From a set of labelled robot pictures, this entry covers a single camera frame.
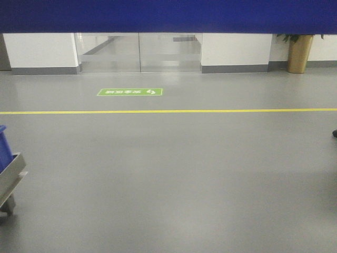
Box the green floor safety sign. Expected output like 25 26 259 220
97 88 163 96

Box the blue bin on cart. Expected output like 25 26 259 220
0 125 13 172

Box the glass double door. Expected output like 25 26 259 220
74 33 203 73

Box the large blue plastic bin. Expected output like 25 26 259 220
1 1 336 34

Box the stainless steel cart rail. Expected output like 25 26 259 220
1 153 28 216

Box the gold plant pot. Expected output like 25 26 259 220
287 34 314 74

